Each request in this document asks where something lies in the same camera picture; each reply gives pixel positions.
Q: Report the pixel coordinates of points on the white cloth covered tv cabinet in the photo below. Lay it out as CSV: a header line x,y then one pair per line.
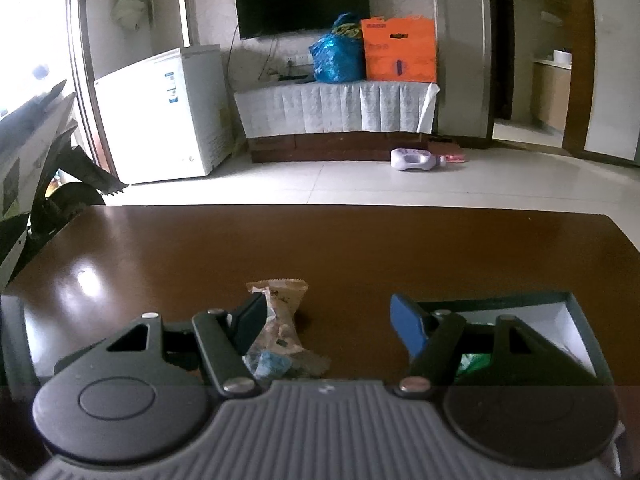
x,y
312,122

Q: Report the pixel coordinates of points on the wooden kitchen cabinet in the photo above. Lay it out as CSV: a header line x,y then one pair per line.
x,y
550,94

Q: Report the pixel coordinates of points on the purple white bottle on floor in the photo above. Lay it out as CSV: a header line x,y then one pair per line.
x,y
408,159

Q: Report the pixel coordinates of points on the parked scooter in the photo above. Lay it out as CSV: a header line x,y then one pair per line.
x,y
46,180

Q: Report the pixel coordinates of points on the white pot on counter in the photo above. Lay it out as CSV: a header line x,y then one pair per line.
x,y
562,57

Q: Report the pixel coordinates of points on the white chest freezer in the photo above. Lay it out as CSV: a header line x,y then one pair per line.
x,y
167,117

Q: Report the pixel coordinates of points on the brown paper snack packet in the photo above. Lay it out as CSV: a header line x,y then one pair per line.
x,y
283,297

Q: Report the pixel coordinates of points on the clear nut snack packet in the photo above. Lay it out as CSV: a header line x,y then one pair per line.
x,y
278,354

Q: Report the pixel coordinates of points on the blue plastic bag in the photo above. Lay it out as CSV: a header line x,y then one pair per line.
x,y
338,56

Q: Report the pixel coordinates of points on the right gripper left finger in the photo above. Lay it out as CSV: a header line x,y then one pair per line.
x,y
223,339

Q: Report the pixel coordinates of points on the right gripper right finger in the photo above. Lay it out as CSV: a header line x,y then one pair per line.
x,y
434,344

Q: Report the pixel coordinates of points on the grey cardboard box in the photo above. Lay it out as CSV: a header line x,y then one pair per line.
x,y
555,315

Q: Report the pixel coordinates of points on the orange cardboard box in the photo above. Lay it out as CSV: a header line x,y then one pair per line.
x,y
400,49

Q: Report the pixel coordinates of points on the green snack bag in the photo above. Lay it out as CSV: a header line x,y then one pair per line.
x,y
471,363

